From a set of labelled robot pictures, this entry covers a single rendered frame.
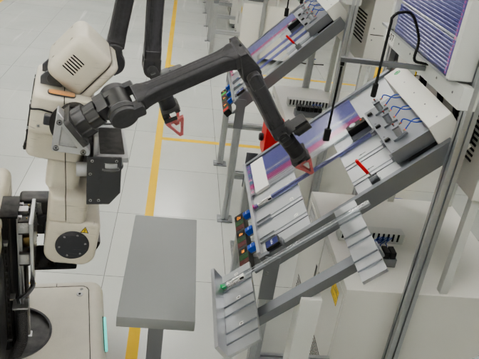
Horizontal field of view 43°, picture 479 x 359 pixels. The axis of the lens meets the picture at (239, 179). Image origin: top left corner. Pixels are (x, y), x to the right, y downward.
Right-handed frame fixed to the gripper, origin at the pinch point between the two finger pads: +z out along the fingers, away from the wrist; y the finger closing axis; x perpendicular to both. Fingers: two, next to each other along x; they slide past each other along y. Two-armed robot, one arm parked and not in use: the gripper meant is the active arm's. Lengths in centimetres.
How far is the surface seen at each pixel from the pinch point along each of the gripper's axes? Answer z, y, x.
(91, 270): 8, 51, 124
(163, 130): 28, 232, 107
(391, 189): 3.9, -31.7, -21.6
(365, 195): 0.5, -31.8, -13.9
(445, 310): 59, -32, -13
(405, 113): -4.6, -10.5, -38.5
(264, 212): 0.9, -5.8, 22.1
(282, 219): 0.9, -17.0, 15.5
